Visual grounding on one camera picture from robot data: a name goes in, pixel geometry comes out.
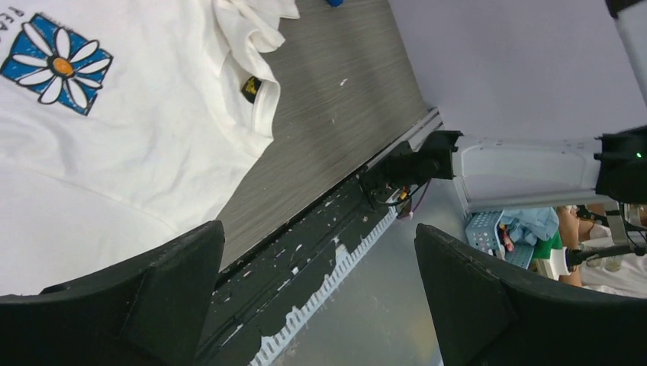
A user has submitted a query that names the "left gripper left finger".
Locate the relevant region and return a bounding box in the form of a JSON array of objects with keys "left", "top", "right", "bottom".
[{"left": 1, "top": 220, "right": 225, "bottom": 365}]

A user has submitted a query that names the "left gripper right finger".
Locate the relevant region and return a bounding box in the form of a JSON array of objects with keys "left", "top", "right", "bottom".
[{"left": 414, "top": 224, "right": 646, "bottom": 365}]

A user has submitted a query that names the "white t-shirt with daisy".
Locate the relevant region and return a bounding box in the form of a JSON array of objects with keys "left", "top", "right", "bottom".
[{"left": 1, "top": 1, "right": 299, "bottom": 295}]

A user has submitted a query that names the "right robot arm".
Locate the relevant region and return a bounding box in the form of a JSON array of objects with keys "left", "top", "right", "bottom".
[{"left": 361, "top": 1, "right": 646, "bottom": 210}]

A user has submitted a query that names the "light blue plastic basket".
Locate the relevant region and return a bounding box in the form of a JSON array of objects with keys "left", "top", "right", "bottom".
[{"left": 465, "top": 211, "right": 534, "bottom": 269}]

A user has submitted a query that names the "white perforated cable duct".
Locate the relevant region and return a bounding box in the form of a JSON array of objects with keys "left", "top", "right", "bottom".
[{"left": 249, "top": 207, "right": 396, "bottom": 366}]

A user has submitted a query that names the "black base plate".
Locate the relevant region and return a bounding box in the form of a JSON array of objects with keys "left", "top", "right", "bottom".
[{"left": 195, "top": 177, "right": 394, "bottom": 365}]

